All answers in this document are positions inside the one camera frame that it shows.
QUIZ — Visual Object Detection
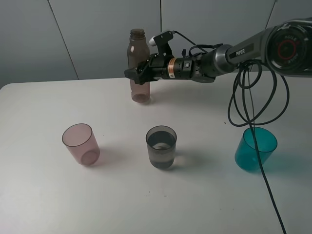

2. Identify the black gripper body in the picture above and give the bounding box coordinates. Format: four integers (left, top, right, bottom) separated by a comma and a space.
146, 54, 195, 80

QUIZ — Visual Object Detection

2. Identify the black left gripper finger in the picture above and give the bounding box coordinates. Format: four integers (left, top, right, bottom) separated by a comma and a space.
124, 68, 154, 85

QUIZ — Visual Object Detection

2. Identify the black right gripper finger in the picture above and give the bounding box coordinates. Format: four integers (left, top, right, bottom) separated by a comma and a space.
136, 59, 149, 74

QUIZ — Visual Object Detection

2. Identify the brown translucent plastic bottle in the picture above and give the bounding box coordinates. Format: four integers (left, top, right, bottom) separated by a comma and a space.
127, 28, 152, 103

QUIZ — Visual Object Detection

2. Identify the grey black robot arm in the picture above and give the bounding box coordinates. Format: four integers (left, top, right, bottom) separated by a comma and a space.
124, 18, 312, 85

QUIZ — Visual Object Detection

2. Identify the grey translucent plastic cup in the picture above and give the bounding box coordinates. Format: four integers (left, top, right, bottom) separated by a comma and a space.
145, 125, 177, 170

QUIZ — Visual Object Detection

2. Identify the pink translucent plastic cup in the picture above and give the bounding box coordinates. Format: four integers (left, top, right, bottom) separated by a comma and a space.
62, 123, 100, 166

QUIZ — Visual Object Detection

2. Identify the teal translucent plastic cup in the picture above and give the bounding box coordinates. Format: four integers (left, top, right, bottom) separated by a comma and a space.
234, 127, 277, 172

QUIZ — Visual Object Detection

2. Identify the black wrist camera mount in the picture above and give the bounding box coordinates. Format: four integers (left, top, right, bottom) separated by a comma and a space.
149, 30, 174, 57

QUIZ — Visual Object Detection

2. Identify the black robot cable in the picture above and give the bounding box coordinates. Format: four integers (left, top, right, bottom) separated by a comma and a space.
170, 30, 291, 234

